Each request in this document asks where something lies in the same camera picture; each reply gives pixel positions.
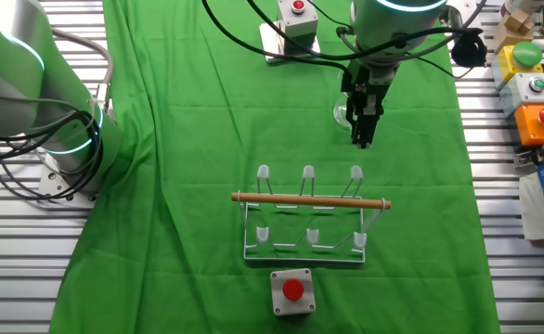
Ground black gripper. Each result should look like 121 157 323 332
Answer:
340 62 387 150

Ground clear glass cup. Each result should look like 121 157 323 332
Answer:
332 69 355 131

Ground grey box small red button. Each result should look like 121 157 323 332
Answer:
276 0 320 50

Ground grey box green button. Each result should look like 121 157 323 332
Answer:
499 72 544 119

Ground orange box red button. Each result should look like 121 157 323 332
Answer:
513 102 544 148

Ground grey box large red button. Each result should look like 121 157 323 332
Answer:
270 267 317 317

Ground green cloth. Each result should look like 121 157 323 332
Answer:
48 0 501 334

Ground yellow box green mushroom button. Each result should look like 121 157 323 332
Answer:
491 41 544 90

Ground wooden blocks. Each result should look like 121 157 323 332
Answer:
492 8 537 53

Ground blue white box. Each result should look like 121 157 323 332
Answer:
518 172 544 242

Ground white wire cup rack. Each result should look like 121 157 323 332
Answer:
231 164 393 264

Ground thick grey cable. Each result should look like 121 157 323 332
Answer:
51 27 115 112

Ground black cable loop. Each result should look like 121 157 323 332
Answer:
0 109 105 201

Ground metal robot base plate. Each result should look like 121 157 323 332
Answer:
37 152 99 211

